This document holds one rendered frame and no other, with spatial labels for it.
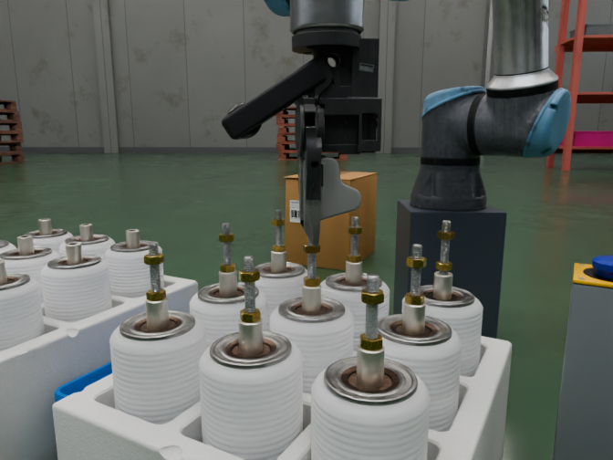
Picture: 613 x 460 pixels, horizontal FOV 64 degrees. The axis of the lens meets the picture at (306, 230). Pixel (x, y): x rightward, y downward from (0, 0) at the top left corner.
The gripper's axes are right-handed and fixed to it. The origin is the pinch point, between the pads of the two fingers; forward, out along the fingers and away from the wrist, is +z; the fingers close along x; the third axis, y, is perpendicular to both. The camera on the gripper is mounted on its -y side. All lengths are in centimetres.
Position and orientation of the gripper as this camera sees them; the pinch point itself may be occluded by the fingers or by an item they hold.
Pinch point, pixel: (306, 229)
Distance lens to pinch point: 54.0
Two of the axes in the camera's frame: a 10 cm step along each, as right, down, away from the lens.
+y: 9.9, -0.2, 1.1
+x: -1.1, -2.0, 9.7
